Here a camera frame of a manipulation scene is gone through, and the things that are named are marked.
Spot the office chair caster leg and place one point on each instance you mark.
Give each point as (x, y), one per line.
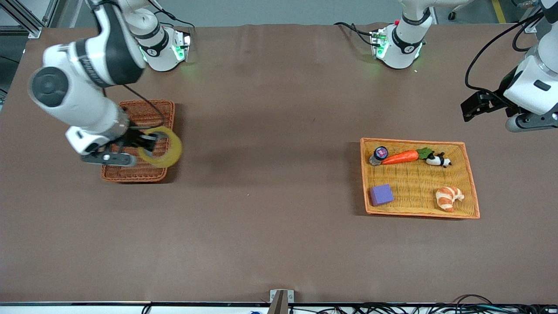
(452, 16)

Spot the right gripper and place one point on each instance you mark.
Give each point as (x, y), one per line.
(132, 139)

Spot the toy croissant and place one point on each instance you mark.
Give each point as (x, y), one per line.
(447, 198)

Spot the grey aluminium frame profile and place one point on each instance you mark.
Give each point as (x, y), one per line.
(34, 31)
(531, 27)

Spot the grey metal bracket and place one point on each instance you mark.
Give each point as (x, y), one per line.
(281, 301)

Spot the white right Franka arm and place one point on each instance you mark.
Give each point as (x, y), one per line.
(83, 65)

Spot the purple foam block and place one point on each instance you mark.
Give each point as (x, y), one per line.
(381, 195)

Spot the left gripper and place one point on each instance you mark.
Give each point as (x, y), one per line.
(498, 97)

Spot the orange toy carrot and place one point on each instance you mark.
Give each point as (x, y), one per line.
(401, 157)

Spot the black white toy panda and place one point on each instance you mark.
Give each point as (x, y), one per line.
(436, 161)

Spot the brown table cover cloth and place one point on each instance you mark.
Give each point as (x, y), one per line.
(279, 131)

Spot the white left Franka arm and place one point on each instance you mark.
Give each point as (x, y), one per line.
(405, 39)

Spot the orange yellow wicker basket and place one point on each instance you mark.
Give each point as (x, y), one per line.
(414, 179)

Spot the brown wicker basket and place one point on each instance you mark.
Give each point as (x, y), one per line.
(130, 174)

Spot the yellowish clear tape roll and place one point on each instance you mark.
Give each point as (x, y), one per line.
(172, 152)

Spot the small dark-capped bottle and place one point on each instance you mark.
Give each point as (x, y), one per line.
(380, 153)

